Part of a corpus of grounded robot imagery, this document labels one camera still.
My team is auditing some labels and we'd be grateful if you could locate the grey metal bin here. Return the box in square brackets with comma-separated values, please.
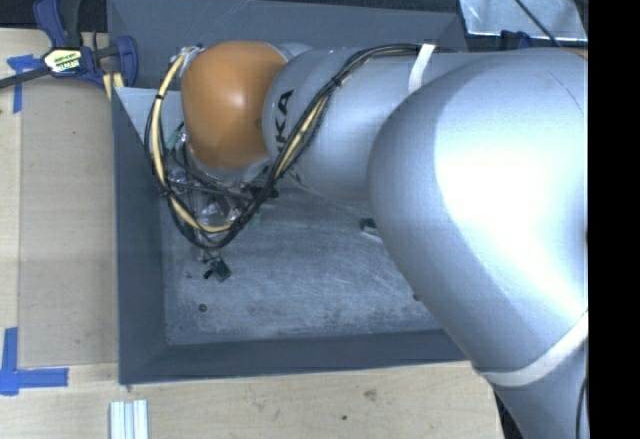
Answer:
[105, 0, 472, 386]

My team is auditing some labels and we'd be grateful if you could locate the pale wood flat board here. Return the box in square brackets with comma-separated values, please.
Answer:
[18, 80, 122, 370]

